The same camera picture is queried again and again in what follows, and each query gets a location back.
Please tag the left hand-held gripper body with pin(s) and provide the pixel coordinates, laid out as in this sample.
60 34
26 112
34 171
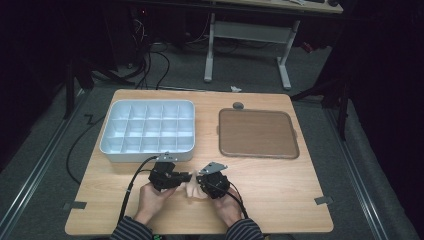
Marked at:
163 178

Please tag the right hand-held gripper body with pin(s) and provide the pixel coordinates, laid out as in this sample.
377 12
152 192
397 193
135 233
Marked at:
215 185

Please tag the peach sock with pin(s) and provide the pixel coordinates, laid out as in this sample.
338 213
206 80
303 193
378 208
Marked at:
194 192

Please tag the white compartment box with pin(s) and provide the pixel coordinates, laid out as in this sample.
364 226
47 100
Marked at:
150 128

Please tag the person's left hand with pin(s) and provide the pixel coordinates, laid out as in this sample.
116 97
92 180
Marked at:
151 201

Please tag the person's right hand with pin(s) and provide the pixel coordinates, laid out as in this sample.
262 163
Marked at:
228 208

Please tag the small green object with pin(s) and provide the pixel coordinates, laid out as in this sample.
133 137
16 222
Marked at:
155 237

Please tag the brown tray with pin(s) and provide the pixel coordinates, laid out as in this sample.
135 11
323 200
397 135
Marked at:
258 133

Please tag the grey round table grommet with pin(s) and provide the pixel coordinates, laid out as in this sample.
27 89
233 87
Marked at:
238 105

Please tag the grey tape strip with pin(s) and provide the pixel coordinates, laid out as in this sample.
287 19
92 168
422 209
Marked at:
323 200
75 205

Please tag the small white scrap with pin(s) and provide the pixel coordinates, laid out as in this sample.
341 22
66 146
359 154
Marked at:
236 89

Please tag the black metal stand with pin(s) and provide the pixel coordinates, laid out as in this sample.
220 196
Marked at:
342 110
70 86

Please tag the desk with white legs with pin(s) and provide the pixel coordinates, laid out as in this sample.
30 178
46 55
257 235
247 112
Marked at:
250 31

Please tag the small red object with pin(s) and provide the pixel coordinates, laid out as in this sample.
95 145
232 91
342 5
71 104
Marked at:
307 47

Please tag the metal floor rail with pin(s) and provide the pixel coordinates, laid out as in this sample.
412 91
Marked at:
356 180
36 173

